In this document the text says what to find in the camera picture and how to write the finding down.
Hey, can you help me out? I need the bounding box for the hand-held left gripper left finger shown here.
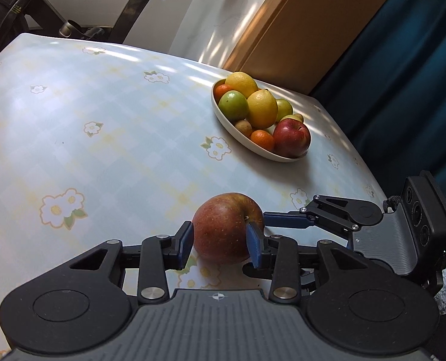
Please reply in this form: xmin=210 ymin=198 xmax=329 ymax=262
xmin=70 ymin=220 xmax=194 ymax=305

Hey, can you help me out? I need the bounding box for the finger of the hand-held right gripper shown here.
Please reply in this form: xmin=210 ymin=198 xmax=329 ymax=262
xmin=242 ymin=261 xmax=321 ymax=292
xmin=262 ymin=194 xmax=359 ymax=234

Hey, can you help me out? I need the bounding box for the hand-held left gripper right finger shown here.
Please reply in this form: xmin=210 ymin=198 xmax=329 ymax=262
xmin=246 ymin=221 xmax=367 ymax=304

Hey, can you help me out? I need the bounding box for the red apple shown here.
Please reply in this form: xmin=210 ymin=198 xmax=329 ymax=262
xmin=273 ymin=118 xmax=311 ymax=159
xmin=192 ymin=193 xmax=265 ymax=265

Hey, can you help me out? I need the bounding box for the tangerine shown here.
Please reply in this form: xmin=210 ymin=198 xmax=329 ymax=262
xmin=213 ymin=84 xmax=232 ymax=103
xmin=251 ymin=130 xmax=275 ymax=151

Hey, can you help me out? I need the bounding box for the small brown round fruit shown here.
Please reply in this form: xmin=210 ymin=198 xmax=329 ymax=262
xmin=235 ymin=119 xmax=254 ymax=138

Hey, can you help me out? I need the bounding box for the yellow-green orange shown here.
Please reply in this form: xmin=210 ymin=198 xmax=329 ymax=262
xmin=276 ymin=98 xmax=293 ymax=121

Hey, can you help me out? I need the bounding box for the yellow lemon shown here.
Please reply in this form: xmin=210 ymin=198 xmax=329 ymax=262
xmin=247 ymin=89 xmax=278 ymax=129
xmin=225 ymin=72 xmax=259 ymax=98

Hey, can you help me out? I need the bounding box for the cream round plate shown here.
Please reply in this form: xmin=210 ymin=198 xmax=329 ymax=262
xmin=211 ymin=78 xmax=312 ymax=163

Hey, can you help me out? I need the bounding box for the green orange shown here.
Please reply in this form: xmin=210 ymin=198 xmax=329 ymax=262
xmin=218 ymin=90 xmax=249 ymax=118

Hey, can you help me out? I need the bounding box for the dark blue curtain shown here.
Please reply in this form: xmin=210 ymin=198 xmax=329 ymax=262
xmin=311 ymin=0 xmax=446 ymax=204

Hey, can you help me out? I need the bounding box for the wooden chair back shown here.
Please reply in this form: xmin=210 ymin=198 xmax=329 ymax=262
xmin=223 ymin=0 xmax=410 ymax=94

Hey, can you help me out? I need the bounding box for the black exercise bike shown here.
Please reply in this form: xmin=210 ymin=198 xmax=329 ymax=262
xmin=0 ymin=0 xmax=224 ymax=46

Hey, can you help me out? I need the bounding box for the black wrist strap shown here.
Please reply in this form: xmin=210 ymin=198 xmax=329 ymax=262
xmin=382 ymin=195 xmax=401 ymax=212

